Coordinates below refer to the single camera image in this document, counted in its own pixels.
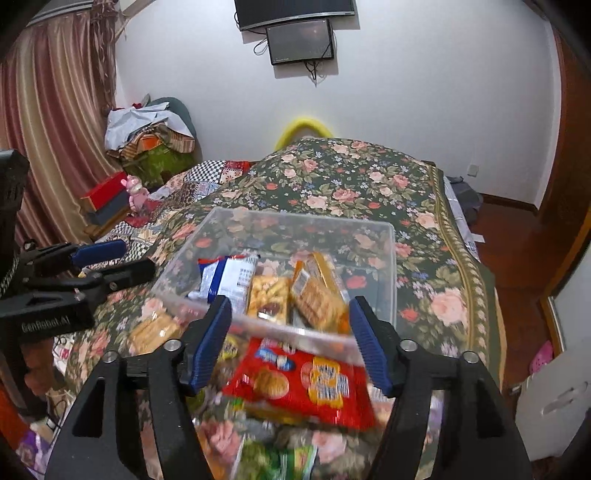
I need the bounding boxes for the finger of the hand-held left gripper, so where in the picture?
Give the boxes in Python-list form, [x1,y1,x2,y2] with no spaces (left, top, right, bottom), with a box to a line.
[22,239,129,277]
[25,257,156,305]

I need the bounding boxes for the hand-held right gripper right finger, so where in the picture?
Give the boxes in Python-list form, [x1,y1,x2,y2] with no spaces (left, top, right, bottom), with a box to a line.
[348,296,533,480]

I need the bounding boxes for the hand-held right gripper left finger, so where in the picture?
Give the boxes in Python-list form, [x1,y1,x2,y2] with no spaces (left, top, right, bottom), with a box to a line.
[46,295,232,480]

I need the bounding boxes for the red snack packet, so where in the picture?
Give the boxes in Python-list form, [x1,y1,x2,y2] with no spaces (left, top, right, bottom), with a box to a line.
[223,337,378,433]

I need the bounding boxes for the clear plastic container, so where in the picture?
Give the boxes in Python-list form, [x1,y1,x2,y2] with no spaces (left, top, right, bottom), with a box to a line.
[150,207,398,366]

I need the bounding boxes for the small yellow snack packet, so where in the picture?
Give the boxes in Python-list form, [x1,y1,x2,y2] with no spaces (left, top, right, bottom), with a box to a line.
[217,334,242,363]

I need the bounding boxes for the yellow cracker packet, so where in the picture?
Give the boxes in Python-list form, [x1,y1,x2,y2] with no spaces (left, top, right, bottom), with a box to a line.
[246,274,292,325]
[126,309,186,357]

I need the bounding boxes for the red box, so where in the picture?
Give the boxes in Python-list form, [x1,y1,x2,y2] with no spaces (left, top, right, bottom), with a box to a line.
[80,172,131,214]

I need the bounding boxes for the pink plush toy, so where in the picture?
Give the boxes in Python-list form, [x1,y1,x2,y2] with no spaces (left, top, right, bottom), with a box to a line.
[120,174,150,214]

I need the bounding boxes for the blue white snack packet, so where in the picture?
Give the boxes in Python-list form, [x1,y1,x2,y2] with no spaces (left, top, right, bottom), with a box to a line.
[187,255,260,315]

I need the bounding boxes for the orange cracker packet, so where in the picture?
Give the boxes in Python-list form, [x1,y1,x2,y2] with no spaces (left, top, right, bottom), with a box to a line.
[289,271,351,334]
[295,251,346,296]

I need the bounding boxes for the checkered patchwork quilt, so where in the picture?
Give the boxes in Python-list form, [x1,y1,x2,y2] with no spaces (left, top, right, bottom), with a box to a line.
[91,159,253,260]

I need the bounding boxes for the white grey cloth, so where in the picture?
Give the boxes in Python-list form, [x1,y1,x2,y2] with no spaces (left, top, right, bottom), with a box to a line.
[105,103,195,152]

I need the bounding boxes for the green snack packet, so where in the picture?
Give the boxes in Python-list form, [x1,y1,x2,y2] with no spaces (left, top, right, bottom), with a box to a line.
[235,438,320,480]

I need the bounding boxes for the pink striped curtain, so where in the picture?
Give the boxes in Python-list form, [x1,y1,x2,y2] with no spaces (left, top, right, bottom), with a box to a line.
[0,0,119,251]

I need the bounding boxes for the dark teal cushion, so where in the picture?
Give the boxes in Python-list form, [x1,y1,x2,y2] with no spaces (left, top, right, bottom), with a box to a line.
[150,96,198,140]

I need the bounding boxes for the pink slipper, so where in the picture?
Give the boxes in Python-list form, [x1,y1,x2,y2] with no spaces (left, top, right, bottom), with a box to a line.
[529,340,554,374]

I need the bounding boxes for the grey bag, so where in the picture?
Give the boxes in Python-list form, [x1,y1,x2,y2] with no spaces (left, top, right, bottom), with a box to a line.
[445,176,484,223]

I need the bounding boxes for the white cabinet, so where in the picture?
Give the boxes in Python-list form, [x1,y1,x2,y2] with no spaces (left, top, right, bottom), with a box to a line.
[514,350,591,463]

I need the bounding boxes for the yellow hoop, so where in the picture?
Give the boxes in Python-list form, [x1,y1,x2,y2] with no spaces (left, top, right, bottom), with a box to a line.
[274,117,331,151]

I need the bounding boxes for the small black monitor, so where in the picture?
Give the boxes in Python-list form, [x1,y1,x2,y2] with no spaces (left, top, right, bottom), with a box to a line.
[264,18,336,66]

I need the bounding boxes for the black monitor cable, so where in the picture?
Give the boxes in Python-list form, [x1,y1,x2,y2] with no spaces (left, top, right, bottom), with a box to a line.
[304,58,325,87]

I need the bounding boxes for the black wall television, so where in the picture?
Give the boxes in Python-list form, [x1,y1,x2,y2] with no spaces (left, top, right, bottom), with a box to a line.
[233,0,356,32]

